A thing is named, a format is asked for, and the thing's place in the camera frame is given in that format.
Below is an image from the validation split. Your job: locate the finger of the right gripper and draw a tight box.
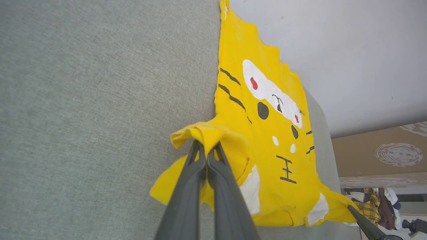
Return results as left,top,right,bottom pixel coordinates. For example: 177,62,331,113
347,205,388,240

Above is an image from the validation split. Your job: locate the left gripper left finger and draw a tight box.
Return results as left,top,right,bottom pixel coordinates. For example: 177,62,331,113
154,140,206,240

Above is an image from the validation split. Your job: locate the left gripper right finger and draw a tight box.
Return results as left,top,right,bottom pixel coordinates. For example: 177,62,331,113
207,142,261,240

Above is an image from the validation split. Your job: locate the yellow cartoon print shirt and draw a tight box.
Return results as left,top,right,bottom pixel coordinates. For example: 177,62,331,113
149,0,363,228

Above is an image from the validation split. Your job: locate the yellow plaid garment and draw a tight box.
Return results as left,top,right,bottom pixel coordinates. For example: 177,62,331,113
352,188,381,225

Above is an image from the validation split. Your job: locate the dark brown garment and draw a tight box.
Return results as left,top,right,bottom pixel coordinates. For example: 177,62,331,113
379,192,397,230

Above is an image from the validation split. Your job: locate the white garment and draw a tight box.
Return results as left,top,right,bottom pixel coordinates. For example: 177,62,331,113
345,190,367,203

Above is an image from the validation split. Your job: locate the dark grey device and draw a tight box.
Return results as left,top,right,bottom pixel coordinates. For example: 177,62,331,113
402,218,427,236

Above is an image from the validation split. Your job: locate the brown cardboard box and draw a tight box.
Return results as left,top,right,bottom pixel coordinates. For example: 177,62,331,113
331,121,427,189

